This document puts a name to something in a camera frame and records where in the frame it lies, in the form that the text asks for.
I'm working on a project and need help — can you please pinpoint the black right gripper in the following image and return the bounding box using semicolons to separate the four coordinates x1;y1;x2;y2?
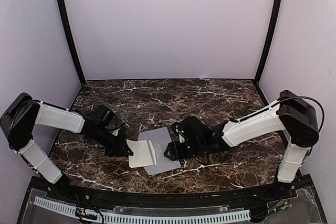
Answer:
163;138;205;161

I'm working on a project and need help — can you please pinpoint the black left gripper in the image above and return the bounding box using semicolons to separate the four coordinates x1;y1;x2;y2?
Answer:
90;125;133;157

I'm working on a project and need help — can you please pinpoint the grey paper envelope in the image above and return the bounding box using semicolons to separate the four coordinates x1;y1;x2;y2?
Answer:
138;127;181;175

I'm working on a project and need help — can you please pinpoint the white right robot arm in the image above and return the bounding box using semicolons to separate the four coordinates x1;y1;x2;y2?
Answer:
164;90;325;200

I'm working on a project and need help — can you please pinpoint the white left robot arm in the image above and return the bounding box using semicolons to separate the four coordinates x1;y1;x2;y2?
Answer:
1;92;133;201

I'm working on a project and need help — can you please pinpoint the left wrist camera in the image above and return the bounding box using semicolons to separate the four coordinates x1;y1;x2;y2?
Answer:
112;122;128;137

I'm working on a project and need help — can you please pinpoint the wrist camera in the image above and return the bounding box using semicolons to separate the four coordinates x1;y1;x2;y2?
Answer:
171;122;185;143
112;122;128;137

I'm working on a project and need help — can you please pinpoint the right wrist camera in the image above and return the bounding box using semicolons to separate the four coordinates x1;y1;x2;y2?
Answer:
171;122;185;143

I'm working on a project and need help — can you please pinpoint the white slotted cable duct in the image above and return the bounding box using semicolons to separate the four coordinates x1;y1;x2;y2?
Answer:
34;197;250;223

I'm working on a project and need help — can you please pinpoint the black front rail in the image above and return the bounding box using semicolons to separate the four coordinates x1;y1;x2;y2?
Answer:
24;177;297;209

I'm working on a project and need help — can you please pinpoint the black left frame post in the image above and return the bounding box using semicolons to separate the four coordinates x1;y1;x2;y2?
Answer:
57;0;86;85

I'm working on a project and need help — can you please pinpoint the black frame corner post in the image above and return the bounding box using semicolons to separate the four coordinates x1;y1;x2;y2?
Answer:
253;0;281;87

